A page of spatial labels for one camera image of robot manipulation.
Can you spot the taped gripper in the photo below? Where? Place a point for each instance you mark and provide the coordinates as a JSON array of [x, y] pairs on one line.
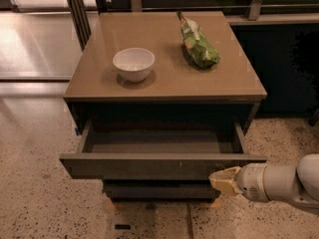
[[251, 182]]

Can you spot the metal railing frame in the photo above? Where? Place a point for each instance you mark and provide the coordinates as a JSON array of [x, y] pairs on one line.
[[251, 19]]

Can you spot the black tape floor marker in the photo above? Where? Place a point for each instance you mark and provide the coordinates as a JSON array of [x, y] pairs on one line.
[[122, 226]]

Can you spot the grey top drawer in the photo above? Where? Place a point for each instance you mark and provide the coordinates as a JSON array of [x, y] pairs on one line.
[[156, 154]]

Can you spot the green chip bag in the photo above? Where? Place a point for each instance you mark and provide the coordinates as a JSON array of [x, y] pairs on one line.
[[201, 52]]

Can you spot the grey bottom drawer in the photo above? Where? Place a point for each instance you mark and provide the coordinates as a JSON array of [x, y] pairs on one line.
[[166, 190]]

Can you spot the brown drawer cabinet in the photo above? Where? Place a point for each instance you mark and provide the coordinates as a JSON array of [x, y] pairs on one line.
[[175, 94]]

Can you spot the white ceramic bowl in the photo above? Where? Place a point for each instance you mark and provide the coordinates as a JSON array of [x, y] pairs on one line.
[[134, 64]]

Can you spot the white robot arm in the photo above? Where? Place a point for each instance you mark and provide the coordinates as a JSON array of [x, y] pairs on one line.
[[297, 185]]

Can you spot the grey drawer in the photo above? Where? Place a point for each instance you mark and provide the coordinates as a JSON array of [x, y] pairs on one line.
[[166, 190], [156, 154]]

